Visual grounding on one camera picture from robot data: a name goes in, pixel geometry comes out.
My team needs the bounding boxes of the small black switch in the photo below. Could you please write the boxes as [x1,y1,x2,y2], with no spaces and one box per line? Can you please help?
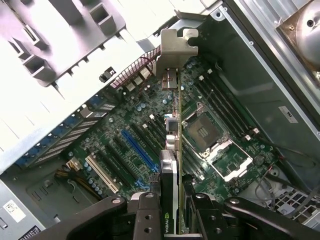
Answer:
[98,66,116,83]

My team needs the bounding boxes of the open black PC case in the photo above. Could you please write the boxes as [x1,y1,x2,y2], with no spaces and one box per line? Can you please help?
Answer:
[0,0,320,240]

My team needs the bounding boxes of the blue expansion slot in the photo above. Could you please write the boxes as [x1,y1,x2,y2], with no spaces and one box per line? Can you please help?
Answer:
[121,129,158,172]

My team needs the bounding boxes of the white power connector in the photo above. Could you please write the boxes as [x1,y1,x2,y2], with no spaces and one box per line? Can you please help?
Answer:
[66,159,83,174]

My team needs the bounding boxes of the grey printed parts rack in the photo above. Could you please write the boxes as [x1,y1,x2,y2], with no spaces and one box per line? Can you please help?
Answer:
[0,0,127,88]

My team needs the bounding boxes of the red black twisted wire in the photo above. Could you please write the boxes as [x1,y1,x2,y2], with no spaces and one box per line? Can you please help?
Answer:
[139,56,154,74]

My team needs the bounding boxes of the white expansion slot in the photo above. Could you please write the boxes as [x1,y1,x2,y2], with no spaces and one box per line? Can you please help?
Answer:
[85,155,120,194]

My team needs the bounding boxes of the metal socket cover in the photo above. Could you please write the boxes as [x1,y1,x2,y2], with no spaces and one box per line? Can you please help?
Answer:
[199,138,254,183]

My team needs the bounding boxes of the grey power supply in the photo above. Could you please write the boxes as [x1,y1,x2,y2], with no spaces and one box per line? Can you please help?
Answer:
[0,178,47,240]

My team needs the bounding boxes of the green motherboard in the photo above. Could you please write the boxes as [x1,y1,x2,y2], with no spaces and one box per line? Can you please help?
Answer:
[66,53,285,203]

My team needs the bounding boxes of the braided yellow black wire bundle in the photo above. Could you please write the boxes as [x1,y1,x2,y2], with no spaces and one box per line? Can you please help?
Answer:
[55,163,103,201]

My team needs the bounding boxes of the CPU socket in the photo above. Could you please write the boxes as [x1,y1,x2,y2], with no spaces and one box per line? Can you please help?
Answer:
[182,112,231,156]

